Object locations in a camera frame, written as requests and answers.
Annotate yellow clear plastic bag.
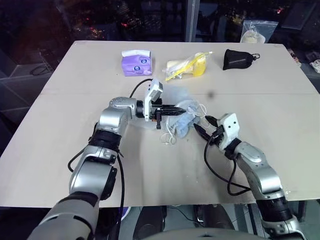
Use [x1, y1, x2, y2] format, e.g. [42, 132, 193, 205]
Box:
[161, 51, 214, 82]

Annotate clear zip bag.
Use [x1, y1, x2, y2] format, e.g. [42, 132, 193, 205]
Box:
[240, 19, 279, 44]

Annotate dark rounded shape under table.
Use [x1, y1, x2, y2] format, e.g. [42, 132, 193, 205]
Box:
[129, 205, 168, 237]
[193, 203, 235, 232]

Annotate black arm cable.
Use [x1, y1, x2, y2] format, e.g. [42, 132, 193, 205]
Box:
[128, 78, 154, 99]
[203, 129, 252, 197]

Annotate black cable on floor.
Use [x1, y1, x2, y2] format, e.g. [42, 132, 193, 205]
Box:
[30, 62, 52, 76]

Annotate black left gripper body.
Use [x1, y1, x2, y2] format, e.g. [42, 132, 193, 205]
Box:
[150, 97, 164, 131]

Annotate blue face masks pile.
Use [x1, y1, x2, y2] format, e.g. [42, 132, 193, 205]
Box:
[159, 84, 209, 146]

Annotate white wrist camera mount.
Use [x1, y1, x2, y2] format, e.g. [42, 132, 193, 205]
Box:
[216, 112, 238, 152]
[143, 77, 165, 123]

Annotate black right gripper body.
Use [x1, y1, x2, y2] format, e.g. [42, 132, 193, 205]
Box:
[209, 125, 226, 148]

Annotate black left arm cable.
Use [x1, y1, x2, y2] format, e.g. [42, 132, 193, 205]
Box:
[128, 78, 154, 99]

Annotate black mesh drawstring pouch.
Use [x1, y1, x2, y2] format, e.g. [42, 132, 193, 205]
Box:
[221, 48, 261, 72]

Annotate purple tissue pack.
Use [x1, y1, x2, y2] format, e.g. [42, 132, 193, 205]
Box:
[120, 49, 154, 77]

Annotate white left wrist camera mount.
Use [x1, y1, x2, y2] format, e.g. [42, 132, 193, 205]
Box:
[143, 77, 165, 123]

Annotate white power strip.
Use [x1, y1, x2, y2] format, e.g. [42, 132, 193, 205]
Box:
[309, 58, 320, 72]

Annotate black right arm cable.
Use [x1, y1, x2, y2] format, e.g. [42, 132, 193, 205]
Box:
[203, 129, 252, 197]

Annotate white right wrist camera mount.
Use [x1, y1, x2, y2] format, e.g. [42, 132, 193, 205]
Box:
[216, 112, 238, 152]

